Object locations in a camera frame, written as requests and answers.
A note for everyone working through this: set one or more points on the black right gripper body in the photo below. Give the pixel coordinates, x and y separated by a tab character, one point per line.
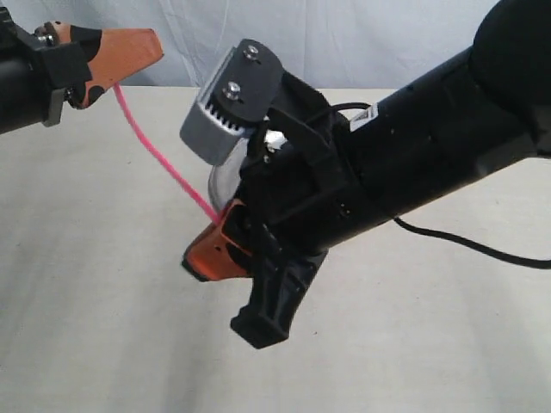
299	191

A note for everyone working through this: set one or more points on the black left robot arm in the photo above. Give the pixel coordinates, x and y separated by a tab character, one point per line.
60	63

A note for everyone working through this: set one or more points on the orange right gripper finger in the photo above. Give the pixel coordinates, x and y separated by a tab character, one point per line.
222	251

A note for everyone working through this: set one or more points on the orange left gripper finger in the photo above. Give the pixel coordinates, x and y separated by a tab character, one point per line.
113	54

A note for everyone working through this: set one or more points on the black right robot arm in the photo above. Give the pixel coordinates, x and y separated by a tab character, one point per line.
479	112

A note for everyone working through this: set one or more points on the grey backdrop sheet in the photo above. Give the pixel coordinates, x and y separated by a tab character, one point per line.
330	44

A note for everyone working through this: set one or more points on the thin pink straw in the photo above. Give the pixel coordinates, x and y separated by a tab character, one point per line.
187	188

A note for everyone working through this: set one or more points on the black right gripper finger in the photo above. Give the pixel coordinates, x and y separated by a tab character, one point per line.
280	281

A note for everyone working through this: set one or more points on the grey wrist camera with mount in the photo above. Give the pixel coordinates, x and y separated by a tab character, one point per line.
233	102

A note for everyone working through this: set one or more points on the round stainless steel plate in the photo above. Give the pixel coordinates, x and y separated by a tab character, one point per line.
223	180

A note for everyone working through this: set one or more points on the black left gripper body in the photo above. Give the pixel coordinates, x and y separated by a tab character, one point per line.
35	75

